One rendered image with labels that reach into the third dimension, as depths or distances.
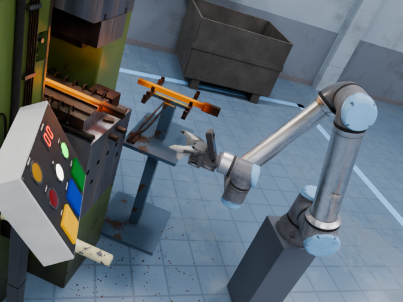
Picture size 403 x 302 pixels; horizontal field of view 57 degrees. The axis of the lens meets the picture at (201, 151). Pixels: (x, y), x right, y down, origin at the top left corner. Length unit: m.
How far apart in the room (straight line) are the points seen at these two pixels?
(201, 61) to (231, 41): 0.41
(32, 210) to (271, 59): 3.95
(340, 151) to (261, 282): 0.89
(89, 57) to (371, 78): 5.87
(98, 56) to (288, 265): 1.35
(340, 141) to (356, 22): 4.87
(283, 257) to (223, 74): 2.97
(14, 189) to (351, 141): 1.08
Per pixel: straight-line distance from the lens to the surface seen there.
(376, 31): 6.71
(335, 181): 1.50
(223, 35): 4.31
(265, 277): 1.99
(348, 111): 1.34
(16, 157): 0.92
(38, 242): 0.97
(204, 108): 1.89
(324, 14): 6.07
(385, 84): 7.36
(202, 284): 2.31
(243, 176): 1.44
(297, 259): 1.96
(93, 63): 1.78
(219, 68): 4.44
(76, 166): 1.15
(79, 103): 1.56
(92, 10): 1.26
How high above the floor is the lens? 1.75
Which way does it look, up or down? 31 degrees down
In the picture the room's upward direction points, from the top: 21 degrees clockwise
